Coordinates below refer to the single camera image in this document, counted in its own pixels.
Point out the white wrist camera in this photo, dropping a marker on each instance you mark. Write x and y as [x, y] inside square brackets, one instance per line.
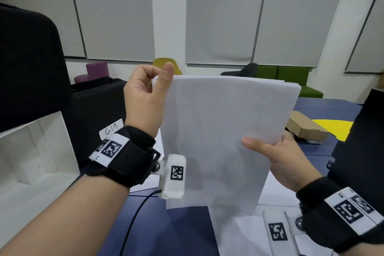
[172, 191]
[282, 249]

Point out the person's right hand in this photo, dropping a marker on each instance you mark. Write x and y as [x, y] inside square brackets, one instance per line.
[291, 165]

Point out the yellow folder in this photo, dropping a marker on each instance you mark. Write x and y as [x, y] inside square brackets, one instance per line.
[336, 128]

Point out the pile of white papers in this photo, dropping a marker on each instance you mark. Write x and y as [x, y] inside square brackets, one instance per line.
[240, 234]

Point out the yellow armchair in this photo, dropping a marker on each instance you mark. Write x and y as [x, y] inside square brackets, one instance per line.
[163, 62]

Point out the low purple stool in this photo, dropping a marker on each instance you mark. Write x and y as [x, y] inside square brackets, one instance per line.
[81, 78]

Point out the person's left hand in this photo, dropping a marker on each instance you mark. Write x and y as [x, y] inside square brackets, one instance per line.
[144, 105]

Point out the tall purple stool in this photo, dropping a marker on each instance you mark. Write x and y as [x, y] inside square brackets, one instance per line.
[97, 69]

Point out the black fabric bag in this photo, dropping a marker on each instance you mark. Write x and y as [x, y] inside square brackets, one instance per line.
[363, 144]

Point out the black armchair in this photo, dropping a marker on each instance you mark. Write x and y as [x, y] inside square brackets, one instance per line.
[249, 69]

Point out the open white box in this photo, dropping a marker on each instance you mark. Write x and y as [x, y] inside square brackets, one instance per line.
[30, 156]

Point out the person's right forearm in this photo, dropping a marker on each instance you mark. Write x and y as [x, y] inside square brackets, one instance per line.
[363, 249]

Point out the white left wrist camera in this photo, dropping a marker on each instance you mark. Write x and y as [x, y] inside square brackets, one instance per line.
[172, 191]

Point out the brown cardboard box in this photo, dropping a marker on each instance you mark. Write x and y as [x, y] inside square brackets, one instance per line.
[309, 128]

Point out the person's left forearm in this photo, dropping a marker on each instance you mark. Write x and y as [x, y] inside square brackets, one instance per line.
[66, 222]

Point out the green sofa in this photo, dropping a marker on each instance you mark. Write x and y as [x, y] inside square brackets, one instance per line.
[294, 78]

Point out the neat white paper sheaf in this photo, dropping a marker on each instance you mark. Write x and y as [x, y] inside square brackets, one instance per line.
[228, 108]

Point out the black case with white label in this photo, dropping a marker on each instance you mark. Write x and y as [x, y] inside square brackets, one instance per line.
[90, 105]

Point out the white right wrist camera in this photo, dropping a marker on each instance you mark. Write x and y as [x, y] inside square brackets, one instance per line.
[282, 249]

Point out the grey roller blind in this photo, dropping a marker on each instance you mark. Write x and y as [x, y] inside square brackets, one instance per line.
[369, 42]
[39, 9]
[114, 12]
[300, 15]
[225, 12]

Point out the large black carrying case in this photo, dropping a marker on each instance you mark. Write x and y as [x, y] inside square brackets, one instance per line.
[33, 69]

